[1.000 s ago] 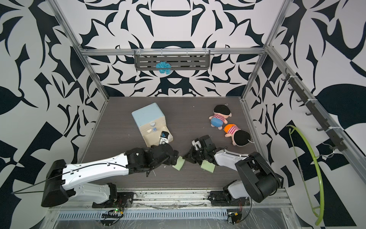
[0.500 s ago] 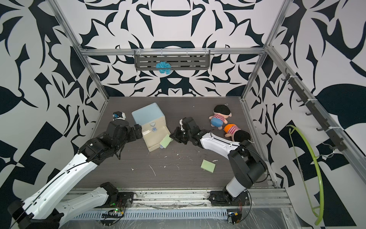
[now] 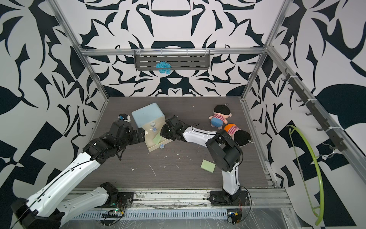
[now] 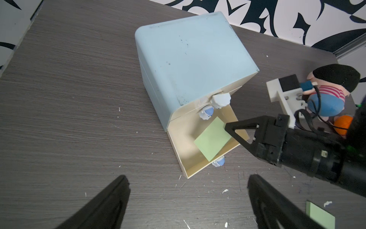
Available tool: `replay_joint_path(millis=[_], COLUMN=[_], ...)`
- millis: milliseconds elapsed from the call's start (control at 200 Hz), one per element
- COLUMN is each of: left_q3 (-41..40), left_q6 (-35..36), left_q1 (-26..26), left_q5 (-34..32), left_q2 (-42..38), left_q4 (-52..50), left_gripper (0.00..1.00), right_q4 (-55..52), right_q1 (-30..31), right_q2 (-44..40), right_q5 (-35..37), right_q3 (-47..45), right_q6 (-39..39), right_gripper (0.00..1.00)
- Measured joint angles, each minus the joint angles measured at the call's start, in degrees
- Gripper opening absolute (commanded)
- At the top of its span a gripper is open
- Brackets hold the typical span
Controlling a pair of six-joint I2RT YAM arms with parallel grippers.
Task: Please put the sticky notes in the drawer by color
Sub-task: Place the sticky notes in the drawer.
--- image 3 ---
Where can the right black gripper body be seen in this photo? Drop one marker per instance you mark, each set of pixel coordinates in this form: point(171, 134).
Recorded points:
point(168, 132)

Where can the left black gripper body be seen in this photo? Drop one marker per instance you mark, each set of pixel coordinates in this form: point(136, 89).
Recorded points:
point(134, 139)

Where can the cream bottom drawer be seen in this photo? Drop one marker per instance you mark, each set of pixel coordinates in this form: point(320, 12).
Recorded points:
point(149, 135)

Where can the light blue drawer cabinet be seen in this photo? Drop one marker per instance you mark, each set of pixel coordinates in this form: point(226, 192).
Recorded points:
point(148, 114)

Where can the green sticky note pad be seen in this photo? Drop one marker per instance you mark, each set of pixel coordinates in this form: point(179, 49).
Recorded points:
point(208, 166)
point(157, 139)

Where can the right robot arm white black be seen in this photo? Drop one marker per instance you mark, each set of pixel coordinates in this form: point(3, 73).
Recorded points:
point(225, 152)

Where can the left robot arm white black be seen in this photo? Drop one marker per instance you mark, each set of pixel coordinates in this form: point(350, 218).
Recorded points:
point(47, 209)

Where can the plush doll blue pants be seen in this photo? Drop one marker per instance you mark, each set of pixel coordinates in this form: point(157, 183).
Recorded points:
point(220, 116)

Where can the teal crumpled cloth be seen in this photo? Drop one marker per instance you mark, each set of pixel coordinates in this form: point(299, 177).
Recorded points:
point(164, 67)

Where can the plush doll orange pants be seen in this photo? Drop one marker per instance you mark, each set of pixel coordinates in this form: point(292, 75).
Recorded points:
point(239, 136)

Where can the left electronics board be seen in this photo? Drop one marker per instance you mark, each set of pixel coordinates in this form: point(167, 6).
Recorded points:
point(111, 217)

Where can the electronics board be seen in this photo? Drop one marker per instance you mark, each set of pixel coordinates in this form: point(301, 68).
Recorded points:
point(234, 217)
point(111, 217)

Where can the right electronics board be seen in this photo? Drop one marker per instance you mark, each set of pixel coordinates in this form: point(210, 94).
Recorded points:
point(234, 217)

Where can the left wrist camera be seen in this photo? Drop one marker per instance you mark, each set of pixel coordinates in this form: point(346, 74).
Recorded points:
point(124, 117)

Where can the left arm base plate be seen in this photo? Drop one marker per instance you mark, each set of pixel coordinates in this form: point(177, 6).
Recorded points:
point(120, 200)

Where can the grey slotted wall shelf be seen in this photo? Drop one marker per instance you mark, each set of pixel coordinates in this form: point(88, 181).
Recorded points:
point(179, 60)

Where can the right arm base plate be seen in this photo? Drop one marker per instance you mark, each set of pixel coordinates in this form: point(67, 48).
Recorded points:
point(222, 198)

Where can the white cable duct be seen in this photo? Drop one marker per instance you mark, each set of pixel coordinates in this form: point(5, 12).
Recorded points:
point(161, 214)

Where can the black hook rail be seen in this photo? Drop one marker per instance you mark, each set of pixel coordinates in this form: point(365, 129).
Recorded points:
point(315, 110)

